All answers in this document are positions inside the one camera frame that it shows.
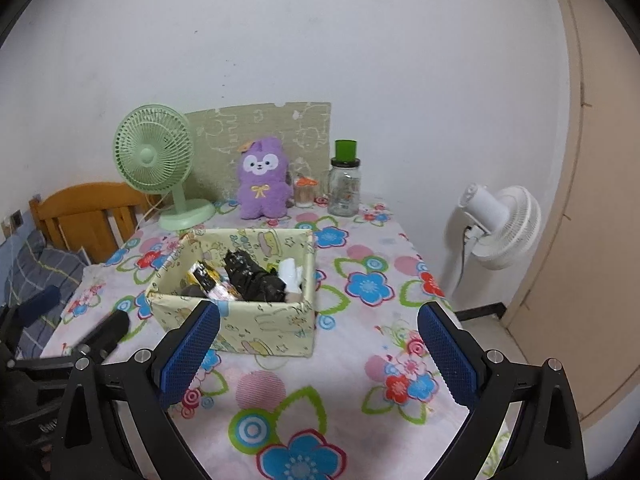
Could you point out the green cartoon print board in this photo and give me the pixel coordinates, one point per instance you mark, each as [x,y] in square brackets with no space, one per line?
[280,125]

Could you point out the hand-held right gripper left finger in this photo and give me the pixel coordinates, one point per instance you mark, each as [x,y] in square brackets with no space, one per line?
[190,355]

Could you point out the green desk fan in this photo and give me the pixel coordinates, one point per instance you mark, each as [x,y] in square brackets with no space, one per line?
[147,155]

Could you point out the dark brown yellow packet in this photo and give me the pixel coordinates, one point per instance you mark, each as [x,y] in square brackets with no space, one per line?
[207,280]

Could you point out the white cloth pack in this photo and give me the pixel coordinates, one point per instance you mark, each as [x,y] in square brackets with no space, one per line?
[290,272]

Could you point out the grey plaid pillow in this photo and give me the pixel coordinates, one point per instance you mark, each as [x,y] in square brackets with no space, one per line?
[55,270]

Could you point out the white standing fan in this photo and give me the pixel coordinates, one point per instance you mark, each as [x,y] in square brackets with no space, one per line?
[510,230]

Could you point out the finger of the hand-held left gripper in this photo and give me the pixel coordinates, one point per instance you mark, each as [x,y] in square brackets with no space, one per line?
[107,330]
[40,302]

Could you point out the glass mug jar green lid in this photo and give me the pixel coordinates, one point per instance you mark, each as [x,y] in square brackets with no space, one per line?
[344,195]

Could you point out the yellow cartoon fabric storage box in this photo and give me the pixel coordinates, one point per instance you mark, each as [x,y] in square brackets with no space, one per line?
[270,327]

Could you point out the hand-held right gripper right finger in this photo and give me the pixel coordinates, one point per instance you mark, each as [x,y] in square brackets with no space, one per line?
[447,355]

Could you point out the black fan base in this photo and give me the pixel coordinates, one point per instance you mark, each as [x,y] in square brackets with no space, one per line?
[480,311]

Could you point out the cotton swab jar orange lid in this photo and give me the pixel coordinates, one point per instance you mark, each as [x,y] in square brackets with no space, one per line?
[305,197]

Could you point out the beige door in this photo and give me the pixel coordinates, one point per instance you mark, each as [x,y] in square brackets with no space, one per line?
[600,210]

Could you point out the purple plush toy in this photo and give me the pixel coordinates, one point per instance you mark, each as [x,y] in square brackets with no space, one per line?
[262,195]

